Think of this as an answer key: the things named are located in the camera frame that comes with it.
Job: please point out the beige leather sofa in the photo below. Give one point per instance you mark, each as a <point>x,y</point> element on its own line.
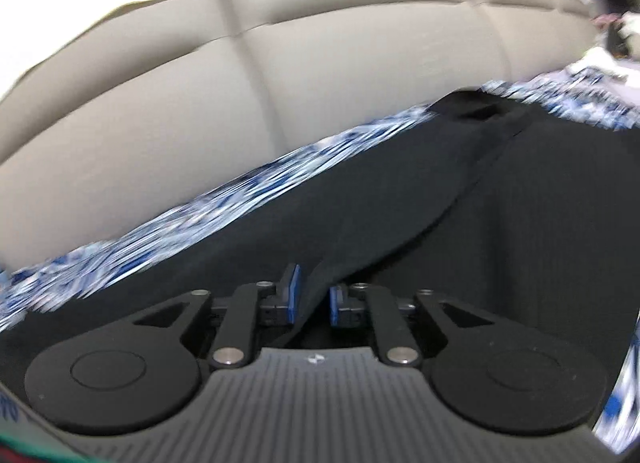
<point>164,100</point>

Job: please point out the black pants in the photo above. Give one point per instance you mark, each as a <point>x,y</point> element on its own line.
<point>499,204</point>

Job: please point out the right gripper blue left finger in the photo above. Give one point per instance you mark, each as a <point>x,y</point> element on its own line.
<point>240,319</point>

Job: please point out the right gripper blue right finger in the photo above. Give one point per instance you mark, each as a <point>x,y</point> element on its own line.
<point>374,307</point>

